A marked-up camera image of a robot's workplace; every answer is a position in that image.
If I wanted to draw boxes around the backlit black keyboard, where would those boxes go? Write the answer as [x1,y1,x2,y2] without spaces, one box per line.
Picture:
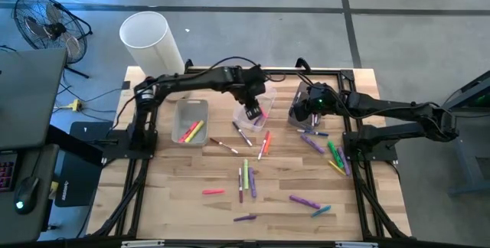
[0,152,19,193]

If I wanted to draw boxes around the light grey plastic bin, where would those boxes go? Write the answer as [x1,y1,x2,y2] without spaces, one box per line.
[171,98,210,147]

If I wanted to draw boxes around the black computer box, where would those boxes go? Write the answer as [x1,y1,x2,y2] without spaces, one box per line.
[54,120,116,208]

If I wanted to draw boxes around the dark red thin marker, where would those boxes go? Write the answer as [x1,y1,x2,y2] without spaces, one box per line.
[237,167,244,204]

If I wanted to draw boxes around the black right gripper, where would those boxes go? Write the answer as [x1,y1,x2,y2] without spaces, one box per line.
[293,83,335,122]

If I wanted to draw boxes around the large yellow highlighter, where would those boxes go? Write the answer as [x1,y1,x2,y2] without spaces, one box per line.
[184,119,205,144]

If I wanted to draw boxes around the black computer mouse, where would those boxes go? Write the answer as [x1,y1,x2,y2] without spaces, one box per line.
[14,176,41,215]

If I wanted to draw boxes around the dark grey plastic bin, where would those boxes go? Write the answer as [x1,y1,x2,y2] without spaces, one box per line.
[286,80,331,130]

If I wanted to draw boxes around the dark green highlighter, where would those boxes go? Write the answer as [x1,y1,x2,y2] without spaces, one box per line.
[327,140,345,169]

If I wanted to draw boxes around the pink cap thin marker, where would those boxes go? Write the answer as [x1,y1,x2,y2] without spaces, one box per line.
[257,135,268,162]

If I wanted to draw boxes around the blue cap thin marker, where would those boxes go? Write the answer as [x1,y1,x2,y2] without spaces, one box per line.
[296,129,330,137]

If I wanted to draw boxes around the large pink highlighter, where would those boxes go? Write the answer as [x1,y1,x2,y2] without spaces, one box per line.
[178,120,200,144]

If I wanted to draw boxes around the grey computer monitor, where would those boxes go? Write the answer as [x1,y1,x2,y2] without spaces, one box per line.
[0,47,69,150]

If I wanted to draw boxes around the clear plastic bin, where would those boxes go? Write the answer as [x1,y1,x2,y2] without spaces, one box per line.
[232,83,278,133]

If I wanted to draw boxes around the brown cap thin marker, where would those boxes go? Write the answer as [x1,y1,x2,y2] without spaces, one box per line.
[209,136,240,155]

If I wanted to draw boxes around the blue-grey metal cart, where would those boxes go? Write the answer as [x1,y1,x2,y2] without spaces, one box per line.
[431,70,490,198]

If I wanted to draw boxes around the dark side desk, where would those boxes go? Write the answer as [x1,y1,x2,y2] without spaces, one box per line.
[0,143,60,243]

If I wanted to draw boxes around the blue highlighter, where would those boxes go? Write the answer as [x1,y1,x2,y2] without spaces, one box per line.
[310,204,332,218]

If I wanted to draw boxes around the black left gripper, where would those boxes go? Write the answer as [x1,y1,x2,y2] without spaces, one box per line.
[231,66,269,122]

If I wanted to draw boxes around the black floor cable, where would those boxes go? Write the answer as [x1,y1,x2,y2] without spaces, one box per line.
[57,82,123,123]

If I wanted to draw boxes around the white frame bracket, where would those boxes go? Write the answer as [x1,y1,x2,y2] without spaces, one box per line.
[120,240,165,248]
[335,240,379,248]

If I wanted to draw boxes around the slim purple highlighter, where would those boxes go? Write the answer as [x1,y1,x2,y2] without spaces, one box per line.
[337,145,351,177]

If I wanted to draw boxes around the slim yellow highlighter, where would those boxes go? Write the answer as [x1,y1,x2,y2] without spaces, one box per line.
[327,159,347,177]

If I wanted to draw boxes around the white shade table lamp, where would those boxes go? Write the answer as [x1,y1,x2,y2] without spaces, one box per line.
[119,10,192,103]

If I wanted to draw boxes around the black floor fan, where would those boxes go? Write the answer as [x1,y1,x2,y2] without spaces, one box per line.
[12,0,94,80]

